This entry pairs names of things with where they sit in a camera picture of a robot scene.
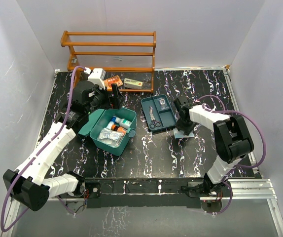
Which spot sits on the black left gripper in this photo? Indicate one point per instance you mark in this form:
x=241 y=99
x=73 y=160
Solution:
x=116 y=100

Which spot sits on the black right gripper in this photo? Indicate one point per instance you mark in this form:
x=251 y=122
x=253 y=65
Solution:
x=186 y=130

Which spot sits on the small white blue card packet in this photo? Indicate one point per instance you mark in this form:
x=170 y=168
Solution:
x=180 y=134

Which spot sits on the blue divided tray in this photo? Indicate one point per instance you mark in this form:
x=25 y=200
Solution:
x=166 y=117

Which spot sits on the green plastic medicine box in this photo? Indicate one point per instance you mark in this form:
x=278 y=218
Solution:
x=98 y=128

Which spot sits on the small blue-capped bottle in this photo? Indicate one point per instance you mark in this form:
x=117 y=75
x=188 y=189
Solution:
x=112 y=123

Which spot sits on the white green-label bottle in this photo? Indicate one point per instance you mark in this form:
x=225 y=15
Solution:
x=123 y=122

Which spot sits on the brown orange-label bottle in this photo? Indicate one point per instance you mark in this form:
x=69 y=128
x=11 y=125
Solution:
x=118 y=129

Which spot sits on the black handled scissors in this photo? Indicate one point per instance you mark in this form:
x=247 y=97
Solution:
x=154 y=122

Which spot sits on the clear bag of swabs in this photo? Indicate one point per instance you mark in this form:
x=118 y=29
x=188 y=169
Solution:
x=110 y=137

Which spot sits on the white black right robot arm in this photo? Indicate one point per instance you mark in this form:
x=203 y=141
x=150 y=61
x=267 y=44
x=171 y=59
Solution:
x=233 y=141

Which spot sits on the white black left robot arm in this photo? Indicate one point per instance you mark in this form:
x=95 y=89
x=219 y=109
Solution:
x=27 y=184

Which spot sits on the white green medicine box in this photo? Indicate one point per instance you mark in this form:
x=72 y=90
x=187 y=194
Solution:
x=132 y=84

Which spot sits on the orange pill box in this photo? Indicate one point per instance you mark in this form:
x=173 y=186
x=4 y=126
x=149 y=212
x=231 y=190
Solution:
x=113 y=80

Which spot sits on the orange wooden shelf rack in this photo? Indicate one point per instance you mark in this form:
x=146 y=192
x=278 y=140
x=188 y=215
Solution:
x=115 y=52

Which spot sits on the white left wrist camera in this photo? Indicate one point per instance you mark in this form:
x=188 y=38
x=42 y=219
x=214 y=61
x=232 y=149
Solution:
x=96 y=76

